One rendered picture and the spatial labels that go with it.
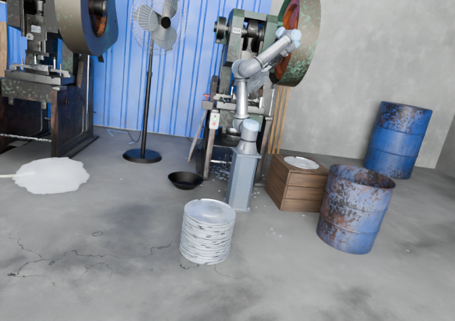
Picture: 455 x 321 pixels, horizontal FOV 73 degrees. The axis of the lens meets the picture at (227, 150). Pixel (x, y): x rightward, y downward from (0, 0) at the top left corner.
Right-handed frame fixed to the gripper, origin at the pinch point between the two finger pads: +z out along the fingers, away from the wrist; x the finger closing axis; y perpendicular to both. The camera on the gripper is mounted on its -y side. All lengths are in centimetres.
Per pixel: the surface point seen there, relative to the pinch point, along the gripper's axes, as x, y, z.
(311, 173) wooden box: 89, 0, 10
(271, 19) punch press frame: -40, -28, -20
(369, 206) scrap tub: 122, 32, -24
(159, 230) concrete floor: 73, 101, 74
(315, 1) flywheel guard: -28, -32, -55
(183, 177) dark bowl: 41, 28, 102
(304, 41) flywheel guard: -2.5, -18.0, -34.5
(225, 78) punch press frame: -28, -32, 49
